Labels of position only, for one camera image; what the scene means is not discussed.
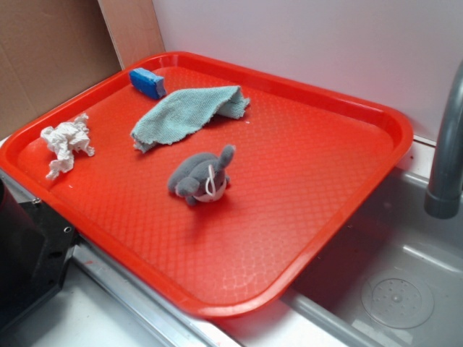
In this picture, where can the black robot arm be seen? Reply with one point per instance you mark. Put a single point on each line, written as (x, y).
(36, 245)

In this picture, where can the crumpled white paper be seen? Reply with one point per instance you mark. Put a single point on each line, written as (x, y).
(64, 140)

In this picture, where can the grey plush toy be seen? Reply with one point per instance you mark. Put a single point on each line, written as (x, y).
(202, 177)

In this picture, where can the red plastic tray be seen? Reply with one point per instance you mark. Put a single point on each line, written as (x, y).
(306, 158)

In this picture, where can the light blue cloth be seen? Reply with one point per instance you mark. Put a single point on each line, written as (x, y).
(186, 111)

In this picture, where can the blue sponge block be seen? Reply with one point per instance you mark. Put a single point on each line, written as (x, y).
(148, 83)

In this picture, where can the grey plastic sink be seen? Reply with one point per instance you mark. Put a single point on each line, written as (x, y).
(391, 276)

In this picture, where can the grey faucet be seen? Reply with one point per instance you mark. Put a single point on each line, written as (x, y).
(442, 197)

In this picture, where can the brown cardboard panel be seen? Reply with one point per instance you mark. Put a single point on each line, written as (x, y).
(53, 50)

